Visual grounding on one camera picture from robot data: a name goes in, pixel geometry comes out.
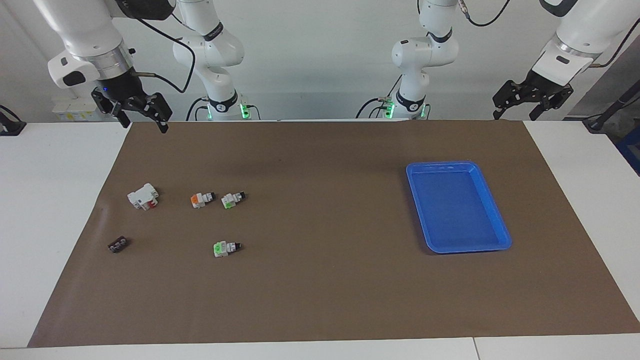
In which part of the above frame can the black arm base cable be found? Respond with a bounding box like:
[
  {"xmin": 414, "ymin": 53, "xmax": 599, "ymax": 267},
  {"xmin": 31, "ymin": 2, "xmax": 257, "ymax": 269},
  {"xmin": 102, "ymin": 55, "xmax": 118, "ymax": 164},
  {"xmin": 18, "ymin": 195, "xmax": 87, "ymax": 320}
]
[
  {"xmin": 355, "ymin": 75, "xmax": 402, "ymax": 120},
  {"xmin": 185, "ymin": 97, "xmax": 209, "ymax": 122}
]

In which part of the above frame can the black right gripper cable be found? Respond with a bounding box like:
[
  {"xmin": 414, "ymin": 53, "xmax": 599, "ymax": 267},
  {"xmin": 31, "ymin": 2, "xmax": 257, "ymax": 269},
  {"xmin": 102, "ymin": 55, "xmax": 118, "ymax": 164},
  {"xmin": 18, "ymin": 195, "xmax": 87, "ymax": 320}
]
[{"xmin": 131, "ymin": 15, "xmax": 197, "ymax": 95}]

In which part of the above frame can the black clamp mount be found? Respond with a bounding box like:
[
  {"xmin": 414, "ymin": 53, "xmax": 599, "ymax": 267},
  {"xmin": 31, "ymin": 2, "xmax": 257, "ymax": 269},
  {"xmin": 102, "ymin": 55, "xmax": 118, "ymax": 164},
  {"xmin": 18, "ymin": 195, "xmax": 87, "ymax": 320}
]
[{"xmin": 0, "ymin": 105, "xmax": 27, "ymax": 137}]

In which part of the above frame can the black left arm base cable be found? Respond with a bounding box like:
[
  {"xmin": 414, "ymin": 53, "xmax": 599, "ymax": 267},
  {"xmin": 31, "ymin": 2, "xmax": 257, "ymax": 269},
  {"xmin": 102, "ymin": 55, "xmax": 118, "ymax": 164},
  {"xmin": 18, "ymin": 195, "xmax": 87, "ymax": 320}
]
[{"xmin": 355, "ymin": 75, "xmax": 402, "ymax": 120}]

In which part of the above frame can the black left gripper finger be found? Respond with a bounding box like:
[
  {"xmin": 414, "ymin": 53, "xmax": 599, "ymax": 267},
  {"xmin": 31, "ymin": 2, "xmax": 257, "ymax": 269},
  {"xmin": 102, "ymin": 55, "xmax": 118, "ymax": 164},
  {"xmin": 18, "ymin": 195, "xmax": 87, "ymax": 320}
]
[
  {"xmin": 528, "ymin": 82, "xmax": 575, "ymax": 122},
  {"xmin": 492, "ymin": 79, "xmax": 532, "ymax": 121}
]

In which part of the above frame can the orange white knob switch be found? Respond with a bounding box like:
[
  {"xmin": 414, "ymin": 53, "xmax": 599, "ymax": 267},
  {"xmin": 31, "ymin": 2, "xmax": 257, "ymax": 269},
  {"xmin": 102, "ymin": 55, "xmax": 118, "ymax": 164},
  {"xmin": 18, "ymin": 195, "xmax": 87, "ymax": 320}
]
[{"xmin": 190, "ymin": 191, "xmax": 216, "ymax": 209}]

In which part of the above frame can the pale green white knob switch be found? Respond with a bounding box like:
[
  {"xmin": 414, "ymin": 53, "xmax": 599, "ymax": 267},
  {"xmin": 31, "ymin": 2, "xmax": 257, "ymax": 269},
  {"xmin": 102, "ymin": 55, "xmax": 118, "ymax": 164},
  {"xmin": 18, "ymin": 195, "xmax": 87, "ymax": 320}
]
[{"xmin": 221, "ymin": 190, "xmax": 247, "ymax": 210}]

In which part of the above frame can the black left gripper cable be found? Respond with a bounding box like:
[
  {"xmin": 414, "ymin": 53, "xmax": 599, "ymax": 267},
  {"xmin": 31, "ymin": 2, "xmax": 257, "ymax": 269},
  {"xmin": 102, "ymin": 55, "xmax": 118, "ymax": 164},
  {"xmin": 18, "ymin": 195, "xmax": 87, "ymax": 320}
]
[{"xmin": 457, "ymin": 0, "xmax": 640, "ymax": 68}]

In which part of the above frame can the bright green white knob switch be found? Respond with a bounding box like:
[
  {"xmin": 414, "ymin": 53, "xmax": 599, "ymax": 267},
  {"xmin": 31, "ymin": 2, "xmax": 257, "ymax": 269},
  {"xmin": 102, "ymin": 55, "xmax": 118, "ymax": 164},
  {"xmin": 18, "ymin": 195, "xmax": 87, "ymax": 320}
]
[{"xmin": 213, "ymin": 240, "xmax": 243, "ymax": 258}]

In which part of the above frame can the black stand pole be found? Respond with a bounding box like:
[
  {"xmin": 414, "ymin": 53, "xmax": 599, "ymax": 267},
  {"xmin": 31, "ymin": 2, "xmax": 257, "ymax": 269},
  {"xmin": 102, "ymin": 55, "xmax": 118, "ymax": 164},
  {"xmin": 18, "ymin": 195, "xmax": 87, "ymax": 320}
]
[{"xmin": 582, "ymin": 80, "xmax": 640, "ymax": 133}]

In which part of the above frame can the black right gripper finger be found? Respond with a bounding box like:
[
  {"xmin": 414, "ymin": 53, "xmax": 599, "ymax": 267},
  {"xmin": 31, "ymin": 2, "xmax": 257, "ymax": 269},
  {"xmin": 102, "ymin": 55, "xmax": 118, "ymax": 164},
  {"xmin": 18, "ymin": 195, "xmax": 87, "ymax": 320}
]
[
  {"xmin": 91, "ymin": 87, "xmax": 132, "ymax": 129},
  {"xmin": 125, "ymin": 92, "xmax": 174, "ymax": 134}
]

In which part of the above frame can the black right arm base cable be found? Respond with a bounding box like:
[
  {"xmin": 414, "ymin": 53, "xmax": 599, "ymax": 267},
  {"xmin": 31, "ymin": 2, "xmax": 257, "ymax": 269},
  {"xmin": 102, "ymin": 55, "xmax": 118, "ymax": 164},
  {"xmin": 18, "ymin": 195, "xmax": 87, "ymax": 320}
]
[{"xmin": 185, "ymin": 97, "xmax": 209, "ymax": 122}]

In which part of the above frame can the brown table mat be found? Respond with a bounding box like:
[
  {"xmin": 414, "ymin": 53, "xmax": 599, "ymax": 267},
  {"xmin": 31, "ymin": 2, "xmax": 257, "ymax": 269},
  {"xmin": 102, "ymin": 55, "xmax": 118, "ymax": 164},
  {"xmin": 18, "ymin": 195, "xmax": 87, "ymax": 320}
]
[{"xmin": 27, "ymin": 120, "xmax": 640, "ymax": 348}]

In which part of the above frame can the blue plastic tray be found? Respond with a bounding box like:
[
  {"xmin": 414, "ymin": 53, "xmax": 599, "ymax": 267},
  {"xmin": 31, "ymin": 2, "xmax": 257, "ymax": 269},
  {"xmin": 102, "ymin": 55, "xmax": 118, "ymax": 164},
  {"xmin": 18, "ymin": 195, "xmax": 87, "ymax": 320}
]
[{"xmin": 406, "ymin": 161, "xmax": 512, "ymax": 255}]

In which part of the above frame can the white circuit breaker red lever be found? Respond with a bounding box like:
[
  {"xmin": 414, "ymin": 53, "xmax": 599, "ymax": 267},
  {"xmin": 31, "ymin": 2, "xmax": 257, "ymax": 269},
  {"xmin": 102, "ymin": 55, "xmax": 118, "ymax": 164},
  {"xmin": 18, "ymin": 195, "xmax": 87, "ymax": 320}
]
[{"xmin": 127, "ymin": 183, "xmax": 160, "ymax": 211}]

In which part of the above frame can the blue crate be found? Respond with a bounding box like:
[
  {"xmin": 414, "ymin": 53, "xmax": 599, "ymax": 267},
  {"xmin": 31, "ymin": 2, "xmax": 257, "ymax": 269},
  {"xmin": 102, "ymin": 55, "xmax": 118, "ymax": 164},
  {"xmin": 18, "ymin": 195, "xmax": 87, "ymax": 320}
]
[{"xmin": 616, "ymin": 127, "xmax": 640, "ymax": 177}]

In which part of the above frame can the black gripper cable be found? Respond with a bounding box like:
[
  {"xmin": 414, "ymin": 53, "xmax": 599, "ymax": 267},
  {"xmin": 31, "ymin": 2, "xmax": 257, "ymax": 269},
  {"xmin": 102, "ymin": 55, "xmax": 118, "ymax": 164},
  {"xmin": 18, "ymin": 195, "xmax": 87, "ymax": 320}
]
[
  {"xmin": 131, "ymin": 15, "xmax": 197, "ymax": 95},
  {"xmin": 457, "ymin": 0, "xmax": 640, "ymax": 68}
]

